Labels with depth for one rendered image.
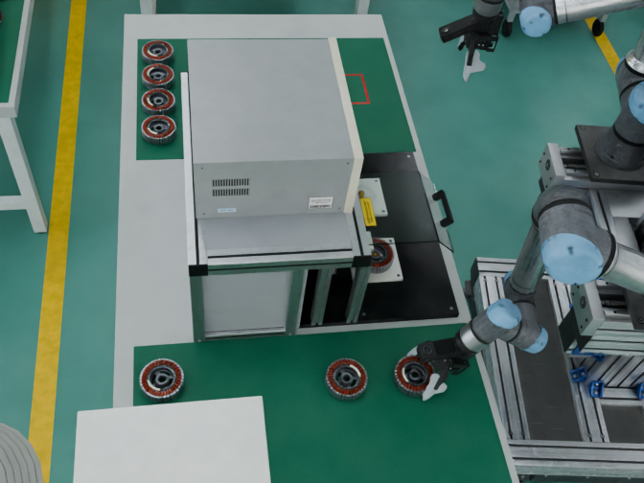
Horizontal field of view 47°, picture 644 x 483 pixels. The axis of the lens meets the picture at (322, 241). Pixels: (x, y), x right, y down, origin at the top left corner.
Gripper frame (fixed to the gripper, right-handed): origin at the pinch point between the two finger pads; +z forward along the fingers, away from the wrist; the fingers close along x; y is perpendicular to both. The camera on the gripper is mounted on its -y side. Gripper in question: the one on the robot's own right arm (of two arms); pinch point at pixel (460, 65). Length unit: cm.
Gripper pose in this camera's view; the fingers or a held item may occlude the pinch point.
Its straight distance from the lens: 229.9
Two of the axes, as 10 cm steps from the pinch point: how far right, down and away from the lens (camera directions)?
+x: 0.0, -8.0, 6.0
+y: 9.9, 0.6, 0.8
